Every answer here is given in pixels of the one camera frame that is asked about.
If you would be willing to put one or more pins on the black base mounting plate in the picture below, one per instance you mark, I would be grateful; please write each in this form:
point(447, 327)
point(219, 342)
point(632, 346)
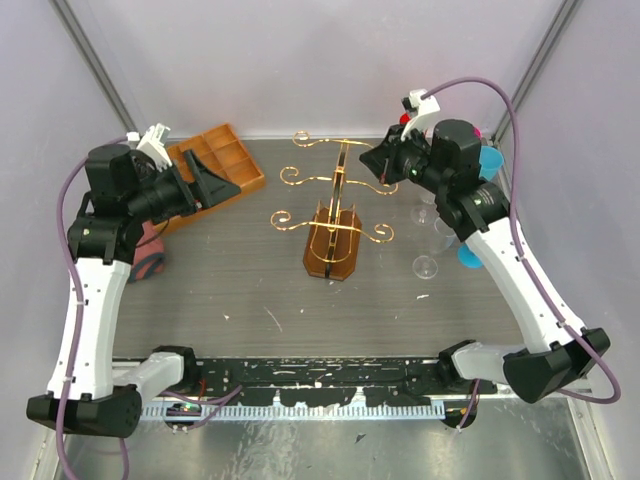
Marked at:
point(322, 382)

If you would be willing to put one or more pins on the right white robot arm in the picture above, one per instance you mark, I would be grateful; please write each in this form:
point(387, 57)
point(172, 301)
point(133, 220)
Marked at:
point(557, 347)

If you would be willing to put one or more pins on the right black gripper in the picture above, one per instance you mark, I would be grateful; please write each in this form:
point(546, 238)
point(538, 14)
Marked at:
point(379, 159)

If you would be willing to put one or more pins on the clear wine glass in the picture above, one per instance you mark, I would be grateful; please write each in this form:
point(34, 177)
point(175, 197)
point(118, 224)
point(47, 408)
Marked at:
point(425, 213)
point(439, 238)

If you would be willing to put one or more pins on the gold wire wine glass rack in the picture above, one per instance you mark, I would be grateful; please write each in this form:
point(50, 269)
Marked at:
point(335, 230)

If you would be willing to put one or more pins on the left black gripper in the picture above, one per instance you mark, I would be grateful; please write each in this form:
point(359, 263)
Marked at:
point(209, 188)

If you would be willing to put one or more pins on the clear front wine glass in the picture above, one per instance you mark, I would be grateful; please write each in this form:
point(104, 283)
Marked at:
point(439, 238)

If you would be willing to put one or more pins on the wooden compartment tray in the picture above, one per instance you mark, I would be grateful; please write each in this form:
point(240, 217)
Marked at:
point(222, 152)

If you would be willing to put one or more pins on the light blue plastic wine glass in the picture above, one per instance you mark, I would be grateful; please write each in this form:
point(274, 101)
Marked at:
point(491, 161)

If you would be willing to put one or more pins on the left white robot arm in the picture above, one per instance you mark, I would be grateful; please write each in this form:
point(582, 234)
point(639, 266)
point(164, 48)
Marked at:
point(83, 397)

